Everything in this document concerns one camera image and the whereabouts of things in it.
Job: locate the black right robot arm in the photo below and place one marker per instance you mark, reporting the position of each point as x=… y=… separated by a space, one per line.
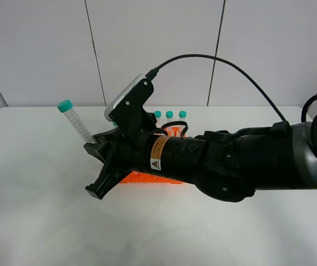
x=227 y=167

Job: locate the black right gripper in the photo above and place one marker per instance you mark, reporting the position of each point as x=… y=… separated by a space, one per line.
x=123 y=156

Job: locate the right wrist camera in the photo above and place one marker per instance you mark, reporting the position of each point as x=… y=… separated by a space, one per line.
x=136 y=93

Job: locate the clear tube teal cap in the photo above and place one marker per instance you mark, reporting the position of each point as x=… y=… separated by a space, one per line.
x=67 y=109

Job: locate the orange test tube rack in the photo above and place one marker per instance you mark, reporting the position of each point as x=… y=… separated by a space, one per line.
x=139 y=177

